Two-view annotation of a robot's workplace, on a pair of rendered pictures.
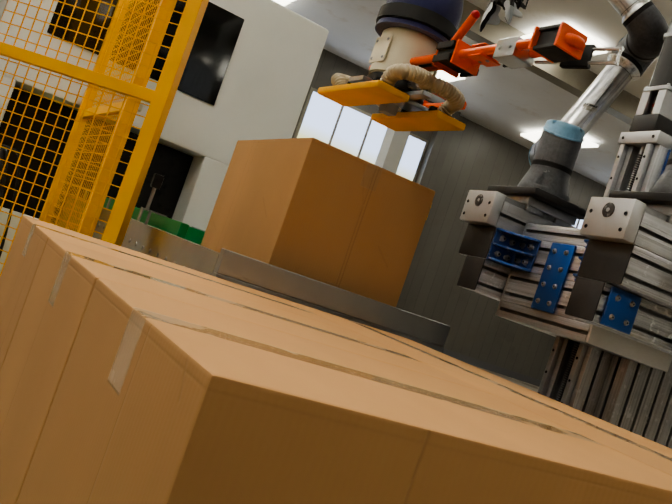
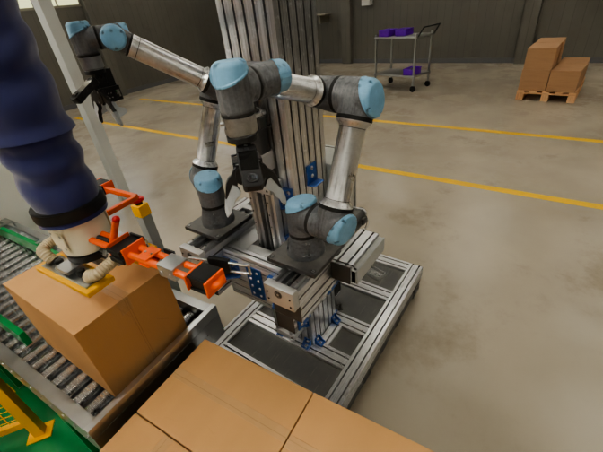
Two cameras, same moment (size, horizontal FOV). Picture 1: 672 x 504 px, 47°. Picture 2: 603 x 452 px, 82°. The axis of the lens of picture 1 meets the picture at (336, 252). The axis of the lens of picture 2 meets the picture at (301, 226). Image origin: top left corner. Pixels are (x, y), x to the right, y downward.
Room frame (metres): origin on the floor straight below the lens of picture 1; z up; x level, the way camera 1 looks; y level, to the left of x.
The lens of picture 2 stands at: (0.77, -0.19, 1.86)
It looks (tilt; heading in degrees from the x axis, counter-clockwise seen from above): 33 degrees down; 332
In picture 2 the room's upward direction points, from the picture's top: 7 degrees counter-clockwise
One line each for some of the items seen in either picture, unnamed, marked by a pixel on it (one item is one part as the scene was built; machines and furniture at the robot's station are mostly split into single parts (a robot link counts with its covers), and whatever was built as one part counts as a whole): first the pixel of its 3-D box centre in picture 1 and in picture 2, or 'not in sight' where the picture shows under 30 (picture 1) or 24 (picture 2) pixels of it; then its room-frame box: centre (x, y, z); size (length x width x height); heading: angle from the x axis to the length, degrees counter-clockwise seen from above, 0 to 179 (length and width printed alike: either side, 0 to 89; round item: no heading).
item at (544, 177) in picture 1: (546, 182); (215, 211); (2.18, -0.50, 1.09); 0.15 x 0.15 x 0.10
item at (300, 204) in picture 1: (307, 226); (100, 308); (2.29, 0.11, 0.75); 0.60 x 0.40 x 0.40; 27
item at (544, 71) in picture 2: not in sight; (556, 68); (4.18, -7.38, 0.41); 1.36 x 0.97 x 0.82; 115
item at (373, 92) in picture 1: (362, 89); (72, 270); (2.04, 0.08, 1.13); 0.34 x 0.10 x 0.05; 29
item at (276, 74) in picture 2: not in sight; (262, 79); (1.56, -0.55, 1.71); 0.11 x 0.11 x 0.08; 17
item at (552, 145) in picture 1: (559, 145); (209, 187); (2.19, -0.51, 1.20); 0.13 x 0.12 x 0.14; 174
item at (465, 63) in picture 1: (457, 59); (127, 247); (1.87, -0.13, 1.24); 0.10 x 0.08 x 0.06; 119
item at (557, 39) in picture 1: (557, 42); (205, 279); (1.56, -0.29, 1.24); 0.08 x 0.07 x 0.05; 29
